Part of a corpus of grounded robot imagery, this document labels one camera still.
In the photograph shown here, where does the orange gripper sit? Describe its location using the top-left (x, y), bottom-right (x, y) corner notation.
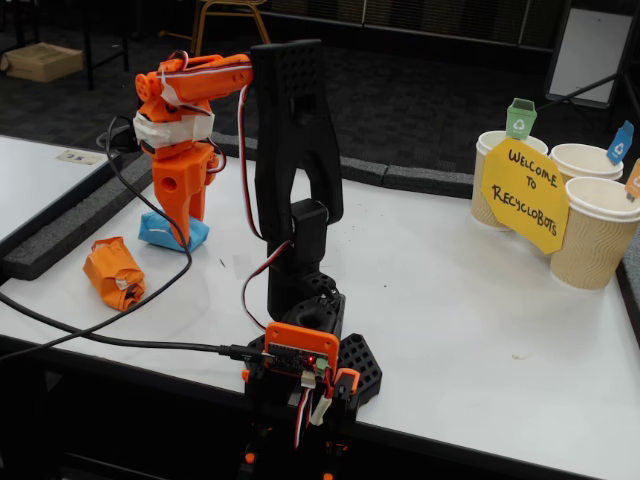
top-left (151, 142), bottom-right (216, 250)

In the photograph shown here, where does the blue paper-wrapped rubbish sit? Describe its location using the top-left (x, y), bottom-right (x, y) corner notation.
top-left (138, 210), bottom-right (210, 253)

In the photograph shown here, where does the orange paper-wrapped rubbish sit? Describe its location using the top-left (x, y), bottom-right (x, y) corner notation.
top-left (82, 236), bottom-right (147, 312)

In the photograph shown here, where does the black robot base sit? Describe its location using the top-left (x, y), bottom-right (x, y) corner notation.
top-left (242, 332), bottom-right (384, 480)

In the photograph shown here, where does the dark grey foam strip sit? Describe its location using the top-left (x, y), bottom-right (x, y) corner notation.
top-left (0, 127), bottom-right (197, 281)
top-left (187, 128), bottom-right (474, 200)
top-left (615, 249), bottom-right (640, 331)

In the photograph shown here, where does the small paper label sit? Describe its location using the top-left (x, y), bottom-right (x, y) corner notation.
top-left (56, 149), bottom-right (104, 166)

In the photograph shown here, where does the orange controller board holder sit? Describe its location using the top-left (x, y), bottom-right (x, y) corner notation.
top-left (263, 322), bottom-right (341, 377)

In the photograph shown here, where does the yellow metal chair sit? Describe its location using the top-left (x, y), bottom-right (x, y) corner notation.
top-left (158, 0), bottom-right (283, 75)

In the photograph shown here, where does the cardboard box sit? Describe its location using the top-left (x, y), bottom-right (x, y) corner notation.
top-left (0, 42), bottom-right (85, 84)

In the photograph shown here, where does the paper cup with green tag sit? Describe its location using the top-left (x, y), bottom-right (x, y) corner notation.
top-left (471, 129), bottom-right (549, 231)

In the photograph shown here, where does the yellow welcome sign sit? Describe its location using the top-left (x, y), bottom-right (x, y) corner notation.
top-left (481, 137), bottom-right (571, 255)

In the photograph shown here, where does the green recycling bin tag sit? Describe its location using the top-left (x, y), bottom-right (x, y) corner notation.
top-left (504, 97), bottom-right (537, 139)

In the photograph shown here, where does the paper cup with blue tag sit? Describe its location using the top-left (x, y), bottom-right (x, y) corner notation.
top-left (548, 143), bottom-right (625, 184)

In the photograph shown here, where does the paper cup with orange tag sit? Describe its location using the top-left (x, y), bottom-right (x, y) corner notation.
top-left (551, 176), bottom-right (640, 291)

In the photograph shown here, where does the black metal bar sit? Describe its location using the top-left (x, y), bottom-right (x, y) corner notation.
top-left (532, 72), bottom-right (624, 115)

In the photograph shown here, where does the blue recycling bin tag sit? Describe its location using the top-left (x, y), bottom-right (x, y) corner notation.
top-left (606, 119), bottom-right (635, 166)

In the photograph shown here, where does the orange recycling bin tag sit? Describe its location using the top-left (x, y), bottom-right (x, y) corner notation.
top-left (624, 157), bottom-right (640, 204)

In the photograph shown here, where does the black camera cable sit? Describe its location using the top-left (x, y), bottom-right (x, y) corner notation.
top-left (0, 115), bottom-right (195, 362)

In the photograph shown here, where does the red and black servo wire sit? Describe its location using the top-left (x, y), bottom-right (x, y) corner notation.
top-left (241, 238), bottom-right (296, 332)

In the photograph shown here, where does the black controller USB cable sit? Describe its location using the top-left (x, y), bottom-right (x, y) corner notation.
top-left (0, 289), bottom-right (275, 362)

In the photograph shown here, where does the whiteboard with black frame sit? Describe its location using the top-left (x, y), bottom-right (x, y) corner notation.
top-left (0, 133), bottom-right (124, 256)

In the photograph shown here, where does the black metal table frame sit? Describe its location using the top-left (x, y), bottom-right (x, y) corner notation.
top-left (79, 0), bottom-right (131, 91)

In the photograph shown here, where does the white red black wire bundle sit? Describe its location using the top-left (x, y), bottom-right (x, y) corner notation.
top-left (292, 384), bottom-right (315, 450)

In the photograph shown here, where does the white panel with black frame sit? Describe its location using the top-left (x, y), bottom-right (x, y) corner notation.
top-left (544, 0), bottom-right (636, 109)

